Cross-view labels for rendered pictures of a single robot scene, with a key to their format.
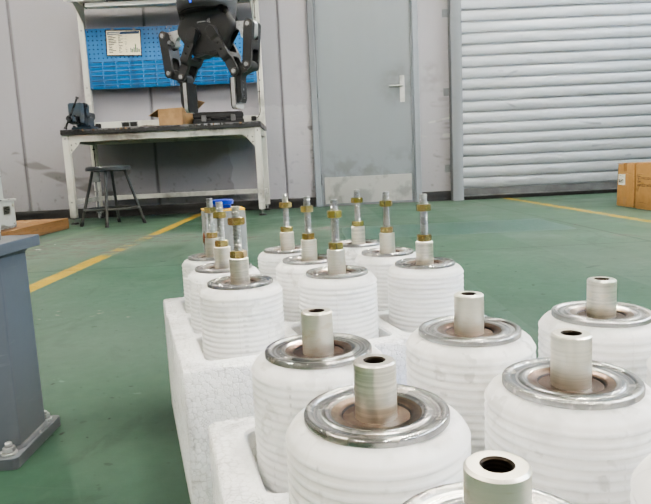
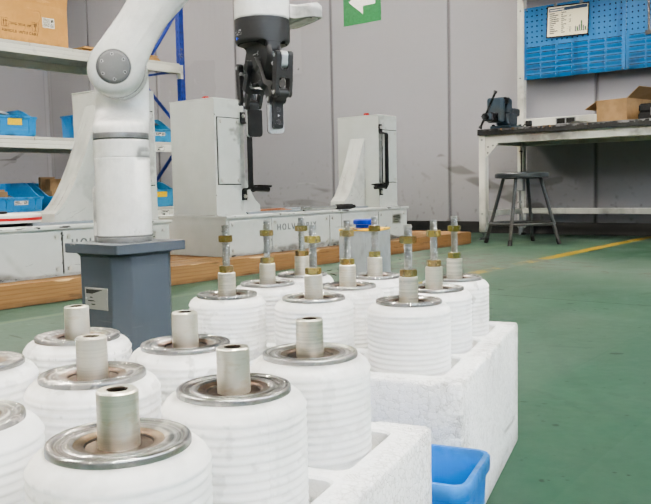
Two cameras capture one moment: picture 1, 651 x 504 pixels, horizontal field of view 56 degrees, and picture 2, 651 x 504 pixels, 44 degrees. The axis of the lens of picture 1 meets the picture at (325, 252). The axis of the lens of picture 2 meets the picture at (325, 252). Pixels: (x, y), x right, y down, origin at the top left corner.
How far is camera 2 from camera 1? 0.63 m
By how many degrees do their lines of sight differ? 39
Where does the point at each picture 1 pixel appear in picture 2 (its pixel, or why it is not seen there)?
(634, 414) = (56, 395)
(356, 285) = (304, 311)
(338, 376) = (43, 351)
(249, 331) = not seen: hidden behind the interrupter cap
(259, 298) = (217, 309)
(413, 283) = (371, 319)
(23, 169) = (446, 173)
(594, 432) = (29, 400)
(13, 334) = (141, 320)
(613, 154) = not seen: outside the picture
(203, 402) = not seen: hidden behind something
